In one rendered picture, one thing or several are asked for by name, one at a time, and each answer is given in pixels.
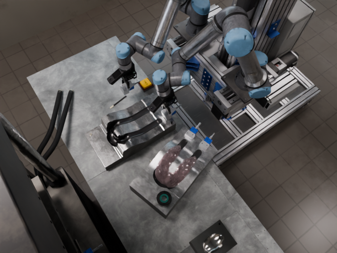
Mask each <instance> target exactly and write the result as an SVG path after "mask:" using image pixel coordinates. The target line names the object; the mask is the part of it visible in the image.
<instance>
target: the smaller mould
mask: <svg viewBox="0 0 337 253"><path fill-rule="evenodd" d="M189 244H190V245H191V247H192V248H193V250H194V251H195V253H226V252H228V251H229V250H230V249H232V248H233V247H234V246H235V245H237V243H236V241H235V240H234V238H233V237H232V236H231V234H230V233H229V232H228V230H227V228H226V227H225V226H224V224H223V223H222V222H221V220H218V221H217V222H216V223H214V224H213V225H211V226H210V227H209V228H207V229H206V230H205V231H203V232H202V233H201V234H199V235H198V236H197V237H195V238H194V239H192V240H191V241H190V242H189Z"/></svg>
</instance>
